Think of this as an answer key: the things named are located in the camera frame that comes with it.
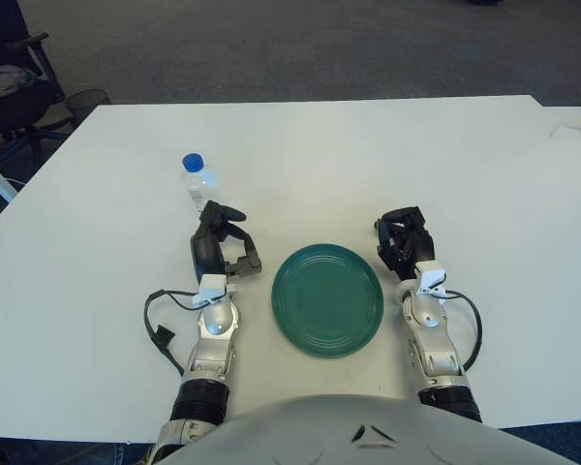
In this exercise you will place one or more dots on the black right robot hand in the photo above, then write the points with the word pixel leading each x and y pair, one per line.
pixel 416 242

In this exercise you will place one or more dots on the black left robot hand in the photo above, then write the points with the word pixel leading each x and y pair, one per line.
pixel 203 247

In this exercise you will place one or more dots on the clear bottle with blue cap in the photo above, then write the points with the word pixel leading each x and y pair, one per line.
pixel 198 181

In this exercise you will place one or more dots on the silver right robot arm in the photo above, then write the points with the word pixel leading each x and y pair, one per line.
pixel 428 315

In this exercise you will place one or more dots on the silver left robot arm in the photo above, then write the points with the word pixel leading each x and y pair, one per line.
pixel 215 324

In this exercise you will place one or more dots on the green round plate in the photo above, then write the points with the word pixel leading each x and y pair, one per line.
pixel 327 300

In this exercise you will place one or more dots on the black mesh wastebasket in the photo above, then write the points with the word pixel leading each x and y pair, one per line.
pixel 87 104

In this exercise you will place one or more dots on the silver robot torso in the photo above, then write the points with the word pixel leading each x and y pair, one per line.
pixel 319 431

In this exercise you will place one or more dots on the black office chair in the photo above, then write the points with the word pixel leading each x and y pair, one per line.
pixel 9 111

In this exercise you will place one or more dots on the grey cloth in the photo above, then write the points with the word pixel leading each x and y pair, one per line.
pixel 0 80

